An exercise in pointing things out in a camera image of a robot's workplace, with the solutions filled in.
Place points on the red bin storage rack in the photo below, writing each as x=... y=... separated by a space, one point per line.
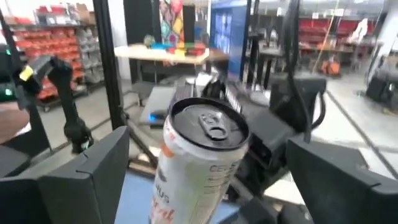
x=56 y=46

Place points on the wooden table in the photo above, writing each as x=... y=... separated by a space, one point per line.
x=149 y=54

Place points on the potted plant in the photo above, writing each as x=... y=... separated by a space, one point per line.
x=148 y=40

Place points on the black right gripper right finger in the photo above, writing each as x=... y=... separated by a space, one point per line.
x=342 y=193

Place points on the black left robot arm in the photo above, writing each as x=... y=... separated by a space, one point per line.
x=298 y=93

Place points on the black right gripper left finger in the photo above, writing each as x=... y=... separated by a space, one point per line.
x=77 y=193

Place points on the white Celsius can yellow band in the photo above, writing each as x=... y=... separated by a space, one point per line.
x=192 y=174

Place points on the red bin shelving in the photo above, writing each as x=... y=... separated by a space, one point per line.
x=323 y=29

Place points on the orange machine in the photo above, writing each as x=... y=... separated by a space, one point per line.
x=329 y=67

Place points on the blue display screen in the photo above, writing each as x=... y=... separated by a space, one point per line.
x=231 y=34

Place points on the white robot figure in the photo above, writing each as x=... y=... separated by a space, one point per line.
x=359 y=29

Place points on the black desk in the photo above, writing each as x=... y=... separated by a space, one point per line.
x=157 y=102

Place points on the black computer tower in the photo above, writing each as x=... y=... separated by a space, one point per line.
x=377 y=90

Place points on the colourful poster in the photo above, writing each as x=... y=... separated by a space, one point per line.
x=171 y=21

